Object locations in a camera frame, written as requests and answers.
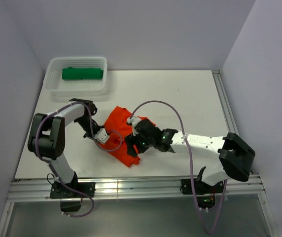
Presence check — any orange polo t shirt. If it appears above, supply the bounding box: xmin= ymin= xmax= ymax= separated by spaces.
xmin=97 ymin=106 xmax=156 ymax=168

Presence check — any front aluminium rail frame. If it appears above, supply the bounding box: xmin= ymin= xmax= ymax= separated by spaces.
xmin=0 ymin=174 xmax=280 ymax=237

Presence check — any rolled green t shirt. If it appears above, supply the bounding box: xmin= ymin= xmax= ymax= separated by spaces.
xmin=62 ymin=67 xmax=104 ymax=80

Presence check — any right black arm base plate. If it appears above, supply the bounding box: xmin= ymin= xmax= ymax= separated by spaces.
xmin=180 ymin=178 xmax=224 ymax=195

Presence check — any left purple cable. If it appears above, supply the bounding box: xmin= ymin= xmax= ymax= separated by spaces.
xmin=34 ymin=101 xmax=124 ymax=218

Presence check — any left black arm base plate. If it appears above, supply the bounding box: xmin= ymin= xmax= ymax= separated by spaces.
xmin=49 ymin=182 xmax=96 ymax=199

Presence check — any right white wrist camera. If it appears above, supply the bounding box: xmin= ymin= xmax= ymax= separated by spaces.
xmin=127 ymin=116 xmax=141 ymax=127

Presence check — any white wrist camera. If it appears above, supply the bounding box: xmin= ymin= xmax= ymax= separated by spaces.
xmin=94 ymin=128 xmax=109 ymax=145
xmin=127 ymin=116 xmax=141 ymax=127

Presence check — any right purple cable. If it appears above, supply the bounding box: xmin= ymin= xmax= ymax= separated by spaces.
xmin=130 ymin=100 xmax=228 ymax=235

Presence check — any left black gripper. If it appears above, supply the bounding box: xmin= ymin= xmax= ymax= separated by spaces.
xmin=75 ymin=116 xmax=106 ymax=144

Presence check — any white perforated plastic basket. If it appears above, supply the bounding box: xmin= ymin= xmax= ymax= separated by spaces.
xmin=43 ymin=57 xmax=107 ymax=98

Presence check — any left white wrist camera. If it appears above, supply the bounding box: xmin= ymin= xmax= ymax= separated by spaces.
xmin=94 ymin=128 xmax=109 ymax=145

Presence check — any right side aluminium rail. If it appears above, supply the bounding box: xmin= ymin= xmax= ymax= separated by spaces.
xmin=211 ymin=70 xmax=239 ymax=135

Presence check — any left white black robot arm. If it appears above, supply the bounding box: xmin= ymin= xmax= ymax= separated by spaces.
xmin=27 ymin=98 xmax=109 ymax=197

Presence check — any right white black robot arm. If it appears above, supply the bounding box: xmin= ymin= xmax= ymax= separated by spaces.
xmin=125 ymin=116 xmax=255 ymax=193

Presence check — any purple cable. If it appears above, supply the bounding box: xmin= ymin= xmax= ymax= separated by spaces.
xmin=34 ymin=101 xmax=124 ymax=218
xmin=130 ymin=100 xmax=228 ymax=235

